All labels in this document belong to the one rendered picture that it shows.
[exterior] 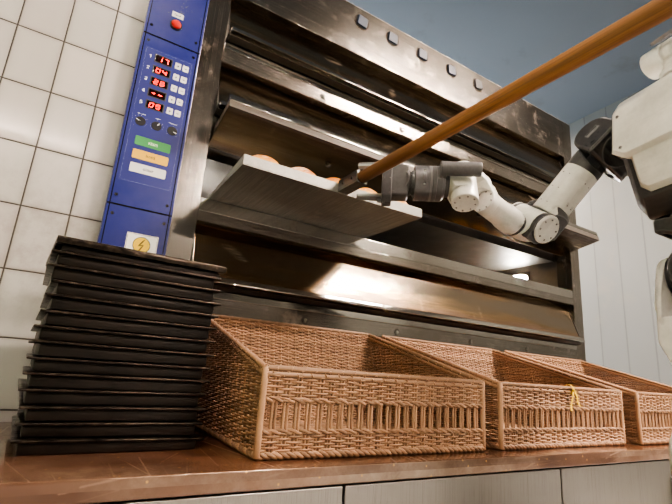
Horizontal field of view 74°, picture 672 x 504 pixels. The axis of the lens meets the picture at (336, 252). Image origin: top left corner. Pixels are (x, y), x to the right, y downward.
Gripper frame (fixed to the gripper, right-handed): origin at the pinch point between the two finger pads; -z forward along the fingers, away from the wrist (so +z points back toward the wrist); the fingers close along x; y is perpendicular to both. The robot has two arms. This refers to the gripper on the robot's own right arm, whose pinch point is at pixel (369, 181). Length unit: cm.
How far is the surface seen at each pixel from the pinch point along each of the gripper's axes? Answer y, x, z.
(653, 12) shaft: -56, 1, 35
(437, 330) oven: 65, 30, 27
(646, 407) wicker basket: 47, 51, 88
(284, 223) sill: 27.1, 3.3, -26.1
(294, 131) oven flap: 12.3, -20.3, -22.9
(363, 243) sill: 44.6, 3.6, -1.5
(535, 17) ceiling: 157, -194, 104
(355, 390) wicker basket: -15, 50, 0
